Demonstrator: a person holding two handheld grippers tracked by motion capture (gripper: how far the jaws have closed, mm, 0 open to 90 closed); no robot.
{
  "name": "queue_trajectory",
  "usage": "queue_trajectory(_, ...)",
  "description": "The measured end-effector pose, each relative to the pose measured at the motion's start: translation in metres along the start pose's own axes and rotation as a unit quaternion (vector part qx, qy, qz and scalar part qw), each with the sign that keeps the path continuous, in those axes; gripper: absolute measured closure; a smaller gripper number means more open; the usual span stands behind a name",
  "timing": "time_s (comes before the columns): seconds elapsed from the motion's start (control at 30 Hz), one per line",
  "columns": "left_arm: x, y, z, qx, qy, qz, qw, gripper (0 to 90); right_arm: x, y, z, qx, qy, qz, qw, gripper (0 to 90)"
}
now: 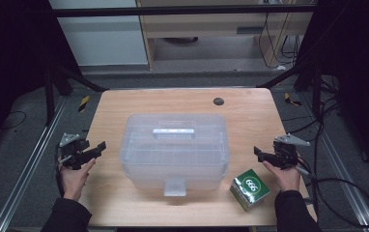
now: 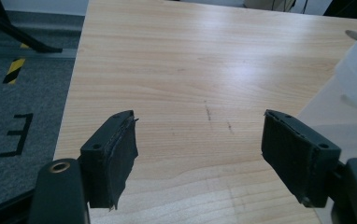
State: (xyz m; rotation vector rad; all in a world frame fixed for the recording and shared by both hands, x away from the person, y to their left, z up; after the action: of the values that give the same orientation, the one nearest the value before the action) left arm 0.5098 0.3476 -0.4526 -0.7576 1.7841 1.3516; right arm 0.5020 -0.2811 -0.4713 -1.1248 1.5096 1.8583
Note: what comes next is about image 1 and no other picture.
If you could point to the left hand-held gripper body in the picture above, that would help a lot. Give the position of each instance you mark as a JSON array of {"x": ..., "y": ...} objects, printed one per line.
[{"x": 73, "y": 151}]

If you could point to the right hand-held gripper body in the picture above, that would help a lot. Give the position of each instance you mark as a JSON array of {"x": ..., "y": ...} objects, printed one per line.
[{"x": 285, "y": 153}]

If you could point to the green cardboard box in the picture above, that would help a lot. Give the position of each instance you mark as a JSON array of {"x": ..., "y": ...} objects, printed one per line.
[{"x": 250, "y": 190}]

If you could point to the clear plastic storage box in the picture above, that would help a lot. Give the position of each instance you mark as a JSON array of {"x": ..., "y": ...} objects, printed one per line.
[{"x": 174, "y": 151}]

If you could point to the person's right hand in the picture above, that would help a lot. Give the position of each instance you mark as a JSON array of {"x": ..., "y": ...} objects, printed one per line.
[{"x": 284, "y": 179}]

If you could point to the person's left hand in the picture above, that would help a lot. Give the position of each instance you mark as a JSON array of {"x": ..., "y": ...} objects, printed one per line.
[{"x": 74, "y": 180}]

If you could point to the yellow black floor tape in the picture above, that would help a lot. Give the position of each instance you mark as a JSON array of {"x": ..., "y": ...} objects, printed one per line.
[
  {"x": 291, "y": 100},
  {"x": 83, "y": 103}
]

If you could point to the grey tape strip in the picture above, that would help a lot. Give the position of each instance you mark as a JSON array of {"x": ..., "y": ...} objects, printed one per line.
[{"x": 308, "y": 201}]

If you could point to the black metal stand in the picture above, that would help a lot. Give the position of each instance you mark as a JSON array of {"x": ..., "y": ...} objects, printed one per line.
[
  {"x": 49, "y": 96},
  {"x": 316, "y": 90}
]

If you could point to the dark round table grommet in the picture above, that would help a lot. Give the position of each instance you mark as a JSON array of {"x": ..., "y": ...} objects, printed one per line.
[{"x": 218, "y": 101}]

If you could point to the dark curtain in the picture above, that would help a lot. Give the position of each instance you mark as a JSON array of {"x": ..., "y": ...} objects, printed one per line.
[
  {"x": 12, "y": 64},
  {"x": 359, "y": 80}
]

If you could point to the white cabinet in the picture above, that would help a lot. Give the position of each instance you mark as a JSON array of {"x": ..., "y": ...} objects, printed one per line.
[{"x": 102, "y": 42}]

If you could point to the light wooden desk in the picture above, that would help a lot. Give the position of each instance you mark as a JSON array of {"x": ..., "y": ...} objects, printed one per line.
[{"x": 205, "y": 24}]

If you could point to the aluminium floor rail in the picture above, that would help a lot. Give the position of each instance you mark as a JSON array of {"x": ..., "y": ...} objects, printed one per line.
[
  {"x": 340, "y": 167},
  {"x": 28, "y": 164}
]

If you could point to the black horizontal frame bar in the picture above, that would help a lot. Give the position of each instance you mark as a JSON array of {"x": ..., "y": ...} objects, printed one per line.
[{"x": 173, "y": 11}]

